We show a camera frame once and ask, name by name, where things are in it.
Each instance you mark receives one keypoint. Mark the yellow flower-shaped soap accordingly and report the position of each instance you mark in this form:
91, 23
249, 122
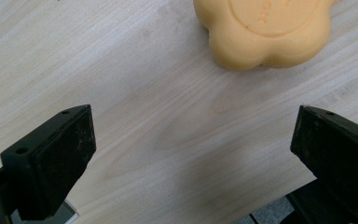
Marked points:
261, 34

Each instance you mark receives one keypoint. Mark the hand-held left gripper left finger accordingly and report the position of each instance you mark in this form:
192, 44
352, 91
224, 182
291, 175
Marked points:
48, 168

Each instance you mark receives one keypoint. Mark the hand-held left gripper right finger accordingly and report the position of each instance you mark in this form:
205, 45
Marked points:
335, 155

